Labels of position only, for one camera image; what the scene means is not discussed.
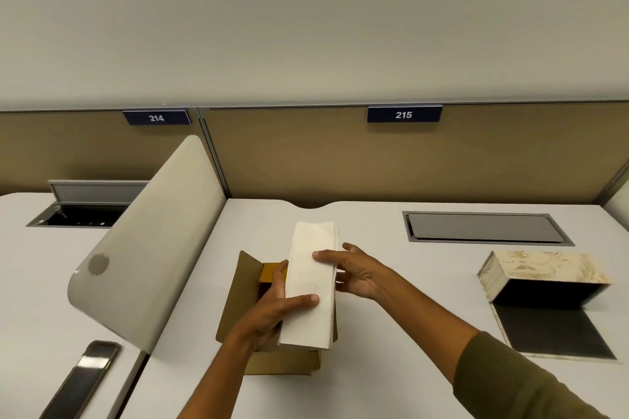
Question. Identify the person's right hand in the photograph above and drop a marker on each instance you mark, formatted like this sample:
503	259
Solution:
363	274

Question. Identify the person's left hand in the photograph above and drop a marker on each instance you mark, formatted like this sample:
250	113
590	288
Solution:
260	315

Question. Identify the person's right thumb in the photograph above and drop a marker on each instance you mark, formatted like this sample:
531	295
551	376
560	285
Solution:
344	286

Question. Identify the person's left thumb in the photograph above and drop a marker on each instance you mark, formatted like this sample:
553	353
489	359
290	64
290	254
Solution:
300	301

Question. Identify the person's right middle finger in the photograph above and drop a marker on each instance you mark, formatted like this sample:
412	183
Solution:
353	249

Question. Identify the white paper napkin stack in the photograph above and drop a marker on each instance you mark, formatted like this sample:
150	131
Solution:
307	276

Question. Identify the person's right forearm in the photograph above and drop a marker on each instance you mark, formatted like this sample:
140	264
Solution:
422	320

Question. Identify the person's left forearm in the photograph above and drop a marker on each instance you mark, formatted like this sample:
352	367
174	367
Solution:
221	379

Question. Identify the yellow card insert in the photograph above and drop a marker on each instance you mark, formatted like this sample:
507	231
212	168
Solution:
269	272

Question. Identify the brown cardboard box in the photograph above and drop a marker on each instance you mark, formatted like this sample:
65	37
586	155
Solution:
241	296

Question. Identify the brown partition panel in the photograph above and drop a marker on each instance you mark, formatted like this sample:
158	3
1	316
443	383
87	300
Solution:
73	153
417	163

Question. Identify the dark blue number sign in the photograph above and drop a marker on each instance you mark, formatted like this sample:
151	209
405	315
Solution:
404	114
156	117

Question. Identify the white rounded desk divider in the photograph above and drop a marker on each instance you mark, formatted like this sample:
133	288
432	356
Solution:
620	207
157	237

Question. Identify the cream patterned open box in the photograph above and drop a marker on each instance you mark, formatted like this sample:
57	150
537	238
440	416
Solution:
540	286

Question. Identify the olive green sleeve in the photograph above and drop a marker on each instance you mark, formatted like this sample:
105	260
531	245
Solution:
511	384

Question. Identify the black smartphone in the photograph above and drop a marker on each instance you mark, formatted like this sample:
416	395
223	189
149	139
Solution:
83	379

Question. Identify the grey metal partition post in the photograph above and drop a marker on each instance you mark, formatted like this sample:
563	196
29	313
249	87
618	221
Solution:
214	153

